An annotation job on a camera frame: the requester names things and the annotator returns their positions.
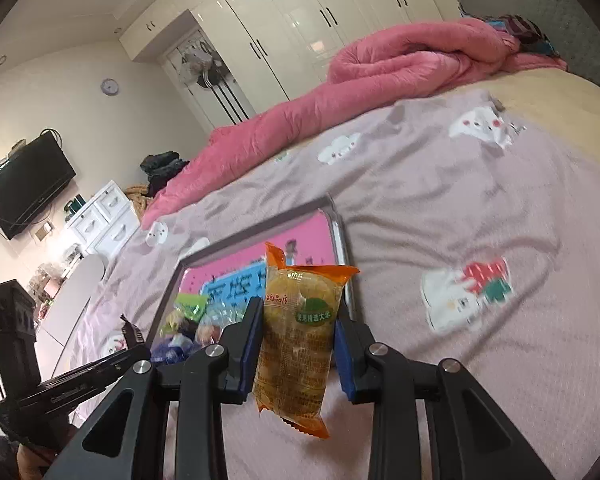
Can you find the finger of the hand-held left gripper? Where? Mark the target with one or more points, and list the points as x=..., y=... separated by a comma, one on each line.
x=125, y=360

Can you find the person's left hand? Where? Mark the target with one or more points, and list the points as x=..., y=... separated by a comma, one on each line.
x=34, y=465

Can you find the pink printed bed sheet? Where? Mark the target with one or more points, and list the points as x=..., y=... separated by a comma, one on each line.
x=430, y=200

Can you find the coat stand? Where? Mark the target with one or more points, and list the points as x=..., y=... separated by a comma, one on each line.
x=200, y=60

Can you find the grey cardboard box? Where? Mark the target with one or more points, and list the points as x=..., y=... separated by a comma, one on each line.
x=337, y=240

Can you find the white wardrobe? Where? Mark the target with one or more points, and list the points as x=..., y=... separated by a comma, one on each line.
x=280, y=10

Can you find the beige bed sheet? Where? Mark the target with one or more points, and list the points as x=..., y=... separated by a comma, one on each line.
x=555, y=95

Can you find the blue snack packet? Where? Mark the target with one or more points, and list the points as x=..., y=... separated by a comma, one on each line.
x=172, y=352

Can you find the green pastry packet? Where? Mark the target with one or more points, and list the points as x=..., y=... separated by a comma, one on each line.
x=192, y=305

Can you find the pink book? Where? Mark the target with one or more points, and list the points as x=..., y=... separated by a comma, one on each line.
x=305, y=240

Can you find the white drawer cabinet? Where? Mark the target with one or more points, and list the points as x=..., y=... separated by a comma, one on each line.
x=100, y=220

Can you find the orange pastry packet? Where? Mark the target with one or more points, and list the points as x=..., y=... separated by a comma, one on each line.
x=295, y=335

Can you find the round wall clock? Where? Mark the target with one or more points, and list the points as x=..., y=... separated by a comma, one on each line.
x=110, y=86

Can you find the white oval table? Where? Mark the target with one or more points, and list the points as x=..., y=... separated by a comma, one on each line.
x=70, y=300

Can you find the dark clothes pile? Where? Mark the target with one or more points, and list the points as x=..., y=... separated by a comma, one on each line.
x=162, y=167

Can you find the striped cloth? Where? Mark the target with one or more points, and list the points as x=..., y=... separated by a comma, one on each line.
x=525, y=27

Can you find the green box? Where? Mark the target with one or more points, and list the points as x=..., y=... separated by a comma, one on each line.
x=75, y=202

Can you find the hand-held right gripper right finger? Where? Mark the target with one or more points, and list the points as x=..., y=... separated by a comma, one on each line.
x=342, y=360

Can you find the tan plush blanket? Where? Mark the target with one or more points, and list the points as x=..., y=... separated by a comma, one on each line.
x=137, y=200

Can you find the black flat television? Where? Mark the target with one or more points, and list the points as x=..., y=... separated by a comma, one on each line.
x=25, y=185

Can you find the wall socket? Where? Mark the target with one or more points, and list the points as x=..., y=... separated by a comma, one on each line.
x=44, y=231

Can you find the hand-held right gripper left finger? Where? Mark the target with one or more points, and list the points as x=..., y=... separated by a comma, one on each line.
x=249, y=355

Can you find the clear packet with red candy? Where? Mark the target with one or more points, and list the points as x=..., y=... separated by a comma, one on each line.
x=210, y=332

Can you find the grey quilted headboard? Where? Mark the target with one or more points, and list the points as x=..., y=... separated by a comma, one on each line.
x=530, y=0

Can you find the pink quilt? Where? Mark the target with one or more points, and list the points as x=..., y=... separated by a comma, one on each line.
x=380, y=60

